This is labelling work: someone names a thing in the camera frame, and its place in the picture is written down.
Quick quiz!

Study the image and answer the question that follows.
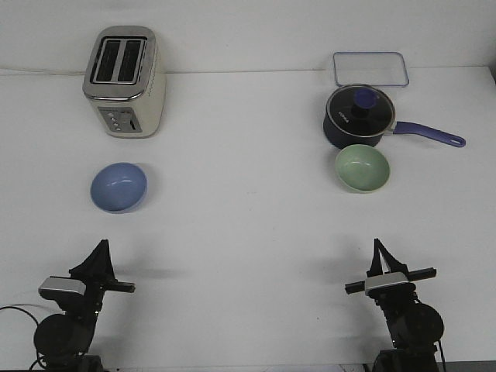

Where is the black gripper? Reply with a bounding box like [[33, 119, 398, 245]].
[[344, 238, 437, 305], [69, 239, 136, 305]]

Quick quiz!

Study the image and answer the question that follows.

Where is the blue bowl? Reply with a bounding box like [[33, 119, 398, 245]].
[[90, 162, 148, 214]]

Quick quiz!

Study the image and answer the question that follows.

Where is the glass pot lid blue knob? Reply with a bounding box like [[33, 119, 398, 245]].
[[327, 84, 395, 137]]

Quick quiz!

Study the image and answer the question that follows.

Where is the dark blue saucepan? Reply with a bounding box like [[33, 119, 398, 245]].
[[323, 103, 466, 149]]

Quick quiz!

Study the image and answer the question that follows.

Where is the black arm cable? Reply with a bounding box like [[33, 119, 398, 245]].
[[0, 304, 43, 371]]

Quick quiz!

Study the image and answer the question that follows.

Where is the white toaster power cord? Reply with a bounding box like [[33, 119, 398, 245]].
[[0, 67, 88, 76]]

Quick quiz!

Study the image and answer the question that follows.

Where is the cream and steel toaster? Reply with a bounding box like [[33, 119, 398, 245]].
[[82, 26, 166, 139]]

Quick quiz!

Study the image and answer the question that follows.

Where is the clear plastic container lid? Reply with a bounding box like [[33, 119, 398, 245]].
[[332, 51, 409, 88]]

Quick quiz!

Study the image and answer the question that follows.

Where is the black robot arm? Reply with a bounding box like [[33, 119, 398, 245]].
[[33, 239, 136, 371], [345, 238, 445, 371]]

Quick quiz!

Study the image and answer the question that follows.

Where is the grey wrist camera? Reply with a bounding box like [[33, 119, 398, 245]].
[[38, 276, 86, 301], [364, 272, 409, 296]]

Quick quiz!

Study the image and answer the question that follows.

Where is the green bowl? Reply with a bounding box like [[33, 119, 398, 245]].
[[335, 144, 391, 194]]

